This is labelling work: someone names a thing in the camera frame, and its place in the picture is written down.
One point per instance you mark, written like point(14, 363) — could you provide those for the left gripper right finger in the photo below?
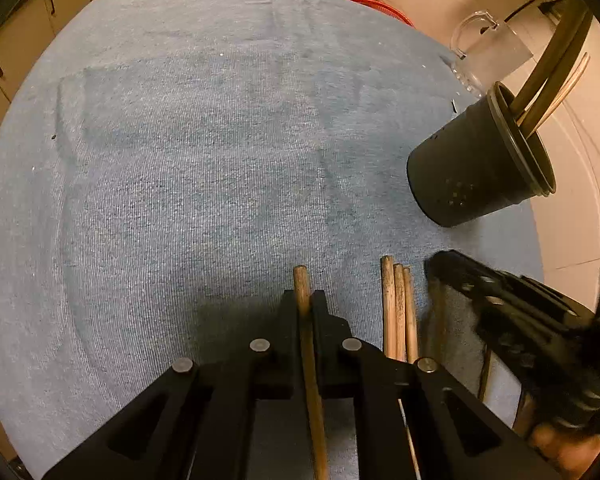
point(412, 423)

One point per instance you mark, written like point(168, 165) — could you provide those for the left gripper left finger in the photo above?
point(196, 421)

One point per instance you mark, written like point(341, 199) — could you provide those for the black utensil holder cup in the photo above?
point(478, 163)

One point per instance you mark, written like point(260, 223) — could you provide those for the person right hand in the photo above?
point(570, 454)

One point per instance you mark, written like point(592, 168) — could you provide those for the blue table cloth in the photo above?
point(165, 166)

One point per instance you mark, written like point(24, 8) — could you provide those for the glass beer mug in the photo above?
point(497, 53)

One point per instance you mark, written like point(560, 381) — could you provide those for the red plastic basin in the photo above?
point(385, 8)

